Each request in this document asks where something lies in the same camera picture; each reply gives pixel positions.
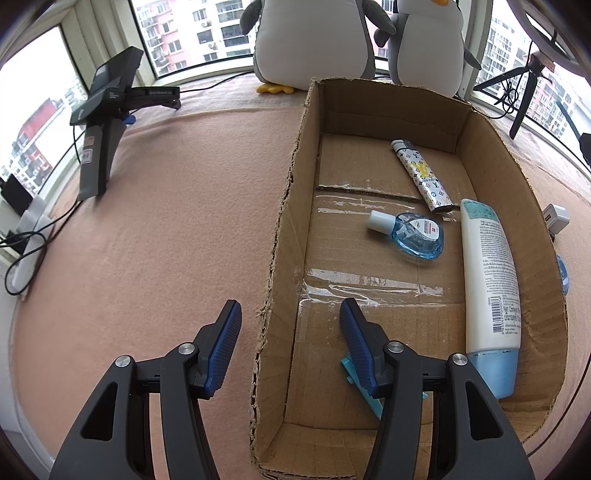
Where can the small clear blue bottle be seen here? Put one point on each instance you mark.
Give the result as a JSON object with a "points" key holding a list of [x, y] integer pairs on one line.
{"points": [[415, 235]]}

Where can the black device on stand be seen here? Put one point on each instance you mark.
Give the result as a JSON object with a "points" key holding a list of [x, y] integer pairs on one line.
{"points": [[99, 152]]}

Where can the pink blanket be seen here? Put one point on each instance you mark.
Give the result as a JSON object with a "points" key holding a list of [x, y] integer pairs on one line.
{"points": [[184, 207]]}

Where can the white window frame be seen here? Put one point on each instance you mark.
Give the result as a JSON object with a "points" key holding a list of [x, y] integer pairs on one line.
{"points": [[480, 27]]}

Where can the black power adapter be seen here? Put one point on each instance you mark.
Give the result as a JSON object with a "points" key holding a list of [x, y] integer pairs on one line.
{"points": [[16, 196]]}

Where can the pink plaid cloth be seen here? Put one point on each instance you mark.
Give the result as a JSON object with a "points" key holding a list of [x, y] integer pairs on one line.
{"points": [[217, 99]]}

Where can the large penguin plush toy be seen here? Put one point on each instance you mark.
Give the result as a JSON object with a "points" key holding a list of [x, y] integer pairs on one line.
{"points": [[314, 41]]}

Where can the round blue tape measure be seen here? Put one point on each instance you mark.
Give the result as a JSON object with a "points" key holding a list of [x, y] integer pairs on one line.
{"points": [[562, 274]]}

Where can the white power strip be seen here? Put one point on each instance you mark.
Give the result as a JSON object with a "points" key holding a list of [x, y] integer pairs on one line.
{"points": [[32, 230]]}

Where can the teal plastic clip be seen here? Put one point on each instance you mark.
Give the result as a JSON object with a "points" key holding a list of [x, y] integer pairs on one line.
{"points": [[349, 368]]}

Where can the small penguin plush toy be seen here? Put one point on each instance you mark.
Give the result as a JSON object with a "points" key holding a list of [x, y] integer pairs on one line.
{"points": [[425, 46]]}

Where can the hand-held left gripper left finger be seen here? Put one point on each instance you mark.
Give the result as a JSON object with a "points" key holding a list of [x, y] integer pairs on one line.
{"points": [[226, 341]]}

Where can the cardboard box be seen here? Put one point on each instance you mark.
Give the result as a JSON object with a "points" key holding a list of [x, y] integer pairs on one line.
{"points": [[351, 249]]}

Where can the white wall charger plug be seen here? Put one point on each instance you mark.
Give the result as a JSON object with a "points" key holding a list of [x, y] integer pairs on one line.
{"points": [[556, 218]]}

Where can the white patterned lighter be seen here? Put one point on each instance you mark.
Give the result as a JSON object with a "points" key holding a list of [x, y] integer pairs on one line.
{"points": [[422, 177]]}

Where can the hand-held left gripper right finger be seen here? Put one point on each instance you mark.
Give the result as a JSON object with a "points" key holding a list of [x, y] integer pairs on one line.
{"points": [[358, 341]]}

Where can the black tripod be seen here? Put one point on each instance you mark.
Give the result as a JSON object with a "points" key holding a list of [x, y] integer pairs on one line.
{"points": [[524, 108]]}

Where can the white lotion tube blue cap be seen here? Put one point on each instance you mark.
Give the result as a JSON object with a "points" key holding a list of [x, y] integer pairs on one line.
{"points": [[489, 277]]}

